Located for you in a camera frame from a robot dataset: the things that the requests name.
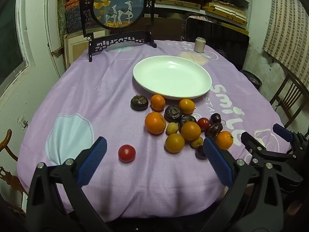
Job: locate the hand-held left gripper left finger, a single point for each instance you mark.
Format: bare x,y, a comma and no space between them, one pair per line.
93,162

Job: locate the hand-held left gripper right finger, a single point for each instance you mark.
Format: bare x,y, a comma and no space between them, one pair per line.
217,160

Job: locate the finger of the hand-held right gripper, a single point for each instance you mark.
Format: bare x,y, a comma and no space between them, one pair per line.
282,131
251,142

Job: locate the dark cherry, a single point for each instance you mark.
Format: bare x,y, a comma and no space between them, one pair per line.
200,152
215,118

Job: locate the small yellow loquat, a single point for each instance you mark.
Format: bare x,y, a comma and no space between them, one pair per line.
172,128
197,142

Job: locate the dark water chestnut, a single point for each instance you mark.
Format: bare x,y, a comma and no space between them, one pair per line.
173,113
187,119
139,102
214,129

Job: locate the large red tomato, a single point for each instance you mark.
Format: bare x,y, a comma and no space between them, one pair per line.
126,153

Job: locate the small red tomato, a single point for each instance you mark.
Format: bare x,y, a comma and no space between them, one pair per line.
203,123

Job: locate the large orange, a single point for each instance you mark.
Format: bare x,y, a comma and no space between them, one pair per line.
155,123

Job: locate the white oval plate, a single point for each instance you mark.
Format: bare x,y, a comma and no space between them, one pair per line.
169,77

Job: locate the wooden slatted chair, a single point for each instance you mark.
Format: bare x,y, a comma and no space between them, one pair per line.
297,82

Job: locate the black round wheel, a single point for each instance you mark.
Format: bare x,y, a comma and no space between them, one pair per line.
252,79

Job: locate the purple printed tablecloth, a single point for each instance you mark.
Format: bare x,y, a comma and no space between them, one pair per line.
96,89

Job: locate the carved wooden chair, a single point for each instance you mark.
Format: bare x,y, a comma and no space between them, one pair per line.
6,147

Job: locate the checked curtain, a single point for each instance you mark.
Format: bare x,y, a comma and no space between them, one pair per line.
287,21

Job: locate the pale drink can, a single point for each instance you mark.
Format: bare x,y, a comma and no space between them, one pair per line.
200,45

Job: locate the black chair back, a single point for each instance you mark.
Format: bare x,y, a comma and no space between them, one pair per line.
217,31

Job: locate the brass door latch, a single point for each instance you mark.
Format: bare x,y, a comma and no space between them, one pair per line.
56,50

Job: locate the white shelf unit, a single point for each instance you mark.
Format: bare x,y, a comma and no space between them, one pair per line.
249,9

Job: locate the blue patterned boxes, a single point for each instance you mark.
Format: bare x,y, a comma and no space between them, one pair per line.
72,17

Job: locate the round painted deer screen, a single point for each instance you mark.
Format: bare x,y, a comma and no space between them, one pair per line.
118,4

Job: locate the metal wall hook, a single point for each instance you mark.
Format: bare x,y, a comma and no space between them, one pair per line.
23,122

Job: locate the leaning picture frame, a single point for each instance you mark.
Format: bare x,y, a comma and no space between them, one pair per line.
74,46

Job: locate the window with white frame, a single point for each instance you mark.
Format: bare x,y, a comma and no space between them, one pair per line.
7,41

